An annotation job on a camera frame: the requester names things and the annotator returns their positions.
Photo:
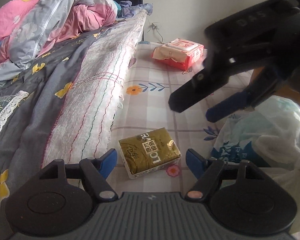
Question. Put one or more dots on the pink and grey quilt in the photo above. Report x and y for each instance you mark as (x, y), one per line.
(45, 22)

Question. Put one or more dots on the lace trimmed pillow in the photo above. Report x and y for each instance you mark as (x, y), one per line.
(5, 115)

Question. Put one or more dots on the gold tissue pack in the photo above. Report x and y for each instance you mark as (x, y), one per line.
(147, 152)

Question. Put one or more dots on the red wet wipes pack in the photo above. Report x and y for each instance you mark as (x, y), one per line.
(177, 52)

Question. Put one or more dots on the white plastic bag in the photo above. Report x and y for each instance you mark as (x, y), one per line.
(270, 135)

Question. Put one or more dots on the grey floral bedsheet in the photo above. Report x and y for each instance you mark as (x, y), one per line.
(35, 110)

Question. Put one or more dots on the blue crumpled clothes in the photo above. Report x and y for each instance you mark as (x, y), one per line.
(132, 10)

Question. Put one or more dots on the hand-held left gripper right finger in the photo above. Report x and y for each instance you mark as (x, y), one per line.
(193, 161)

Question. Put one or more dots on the white wall socket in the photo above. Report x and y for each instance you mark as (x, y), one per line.
(155, 26)

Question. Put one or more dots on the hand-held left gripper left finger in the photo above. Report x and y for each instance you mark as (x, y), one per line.
(108, 160)

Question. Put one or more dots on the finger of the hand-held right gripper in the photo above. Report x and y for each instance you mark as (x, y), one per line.
(230, 107)
(197, 90)

